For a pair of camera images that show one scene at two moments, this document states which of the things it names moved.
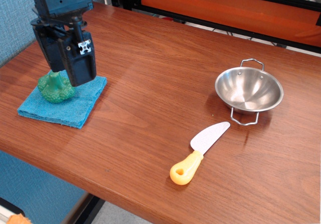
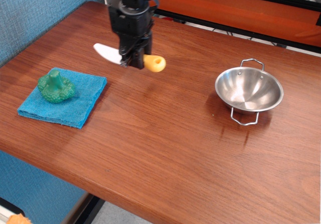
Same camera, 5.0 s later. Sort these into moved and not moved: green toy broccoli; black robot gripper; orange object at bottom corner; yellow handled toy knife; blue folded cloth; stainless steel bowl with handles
Moved: yellow handled toy knife; black robot gripper
Not moved: stainless steel bowl with handles; orange object at bottom corner; green toy broccoli; blue folded cloth
